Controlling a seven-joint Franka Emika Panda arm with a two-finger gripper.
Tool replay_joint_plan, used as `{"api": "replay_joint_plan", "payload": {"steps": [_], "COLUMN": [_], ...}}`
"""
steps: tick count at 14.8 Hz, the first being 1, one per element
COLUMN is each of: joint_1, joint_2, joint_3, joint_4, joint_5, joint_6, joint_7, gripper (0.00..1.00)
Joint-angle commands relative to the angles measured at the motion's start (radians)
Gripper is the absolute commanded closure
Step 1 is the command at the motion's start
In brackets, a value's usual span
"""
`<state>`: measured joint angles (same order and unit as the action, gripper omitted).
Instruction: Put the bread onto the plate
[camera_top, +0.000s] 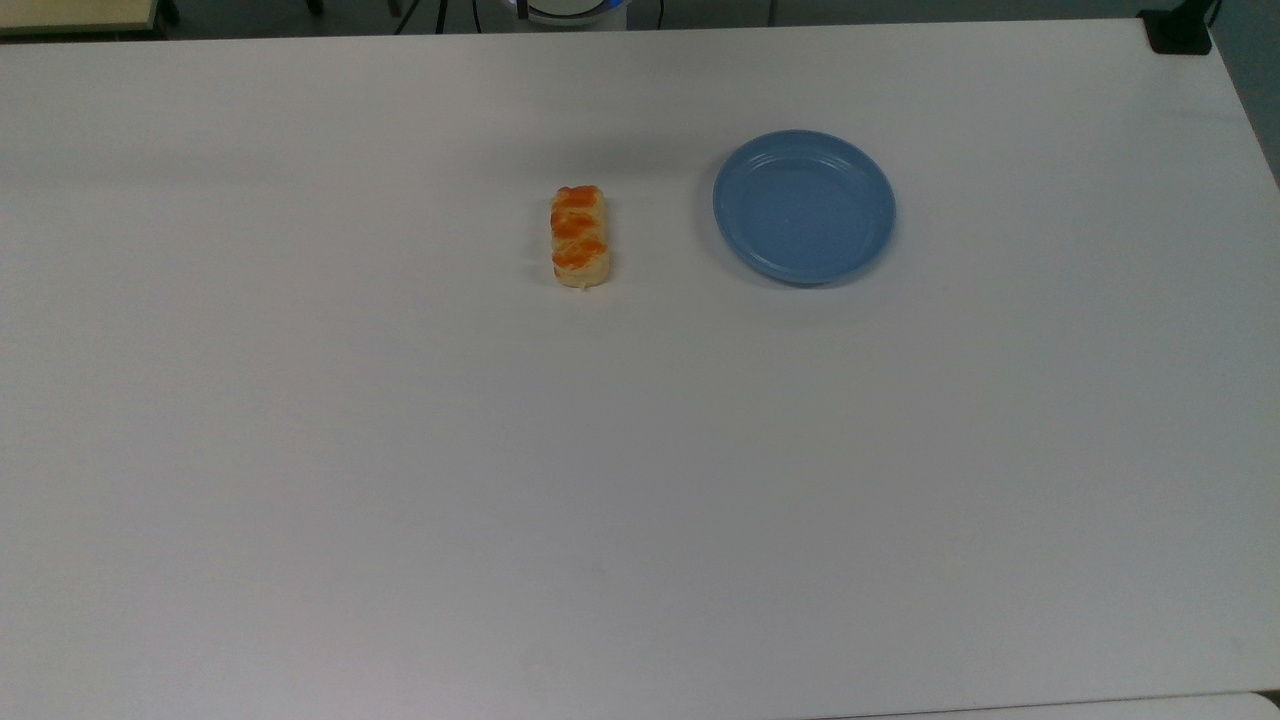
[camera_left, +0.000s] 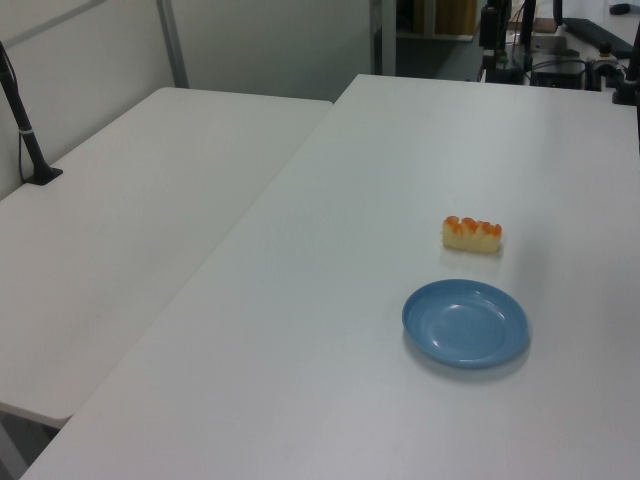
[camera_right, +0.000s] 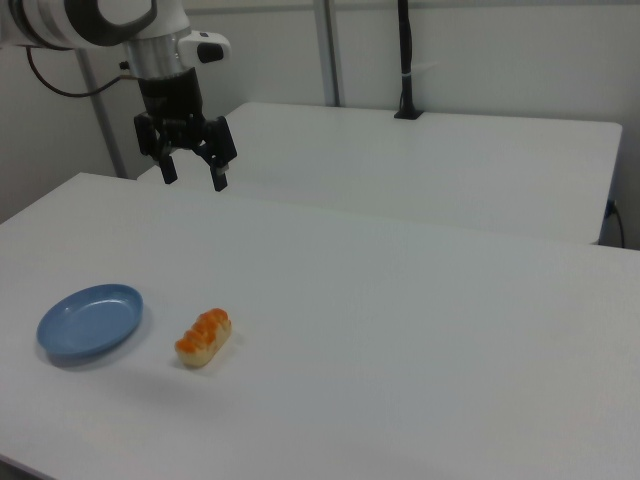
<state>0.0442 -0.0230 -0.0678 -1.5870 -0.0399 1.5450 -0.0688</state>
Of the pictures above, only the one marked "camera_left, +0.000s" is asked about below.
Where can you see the bread with orange topping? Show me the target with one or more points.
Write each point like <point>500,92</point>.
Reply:
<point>470,241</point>

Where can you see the blue round plate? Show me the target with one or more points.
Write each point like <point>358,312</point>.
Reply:
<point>465,325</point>

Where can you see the wooden cabinet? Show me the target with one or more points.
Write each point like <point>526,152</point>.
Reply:
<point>445,17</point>

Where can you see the black device on tripod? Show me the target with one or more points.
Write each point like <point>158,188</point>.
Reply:
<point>491,27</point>

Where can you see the black computer box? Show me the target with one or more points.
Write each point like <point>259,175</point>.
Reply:
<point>557,75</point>

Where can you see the black upright pole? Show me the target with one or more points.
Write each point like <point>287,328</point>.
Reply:
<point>527,22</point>

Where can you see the grey small box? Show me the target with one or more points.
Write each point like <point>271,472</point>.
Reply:
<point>547,42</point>

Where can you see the emergency stop button box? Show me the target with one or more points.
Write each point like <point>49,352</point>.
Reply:
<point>606,62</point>

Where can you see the black keyboard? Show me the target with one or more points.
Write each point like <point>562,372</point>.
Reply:
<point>595,34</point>

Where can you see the black computer mouse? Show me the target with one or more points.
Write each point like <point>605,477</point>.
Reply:
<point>620,8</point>

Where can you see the black camera stand pole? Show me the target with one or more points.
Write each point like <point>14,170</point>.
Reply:
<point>28,142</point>

